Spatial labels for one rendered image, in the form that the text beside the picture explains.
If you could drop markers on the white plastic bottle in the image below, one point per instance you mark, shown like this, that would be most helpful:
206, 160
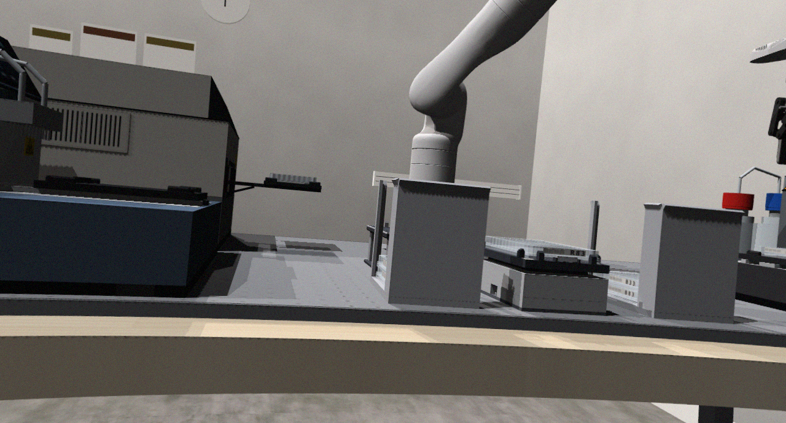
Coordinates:
764, 235

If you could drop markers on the red bottle cap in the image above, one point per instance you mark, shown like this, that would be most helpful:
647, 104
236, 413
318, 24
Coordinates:
738, 199

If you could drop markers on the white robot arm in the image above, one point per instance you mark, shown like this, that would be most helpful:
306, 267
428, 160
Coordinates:
438, 90

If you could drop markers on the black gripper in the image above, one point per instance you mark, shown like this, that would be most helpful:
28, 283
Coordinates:
779, 113

